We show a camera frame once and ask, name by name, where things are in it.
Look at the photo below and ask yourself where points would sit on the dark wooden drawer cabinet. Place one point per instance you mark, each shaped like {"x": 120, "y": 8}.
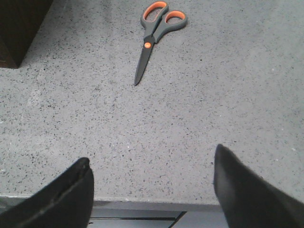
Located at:
{"x": 19, "y": 22}

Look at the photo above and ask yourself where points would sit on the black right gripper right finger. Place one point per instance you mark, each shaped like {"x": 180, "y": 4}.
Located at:
{"x": 247, "y": 200}

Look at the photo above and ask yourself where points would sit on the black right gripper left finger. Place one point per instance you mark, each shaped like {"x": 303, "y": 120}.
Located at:
{"x": 64, "y": 203}

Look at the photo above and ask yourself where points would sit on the grey orange scissors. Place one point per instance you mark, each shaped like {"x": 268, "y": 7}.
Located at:
{"x": 164, "y": 22}

